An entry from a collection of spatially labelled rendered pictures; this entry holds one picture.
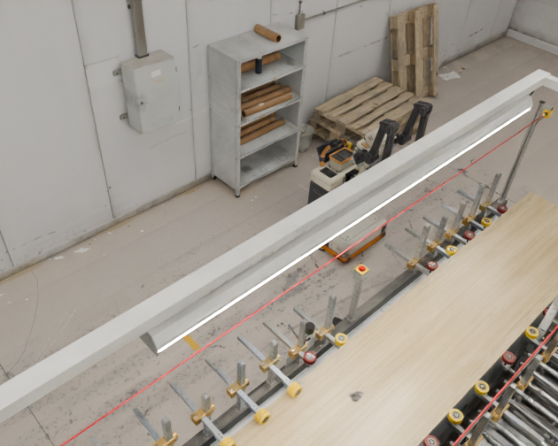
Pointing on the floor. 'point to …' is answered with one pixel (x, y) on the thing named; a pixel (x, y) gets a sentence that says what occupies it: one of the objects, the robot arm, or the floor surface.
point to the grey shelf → (266, 162)
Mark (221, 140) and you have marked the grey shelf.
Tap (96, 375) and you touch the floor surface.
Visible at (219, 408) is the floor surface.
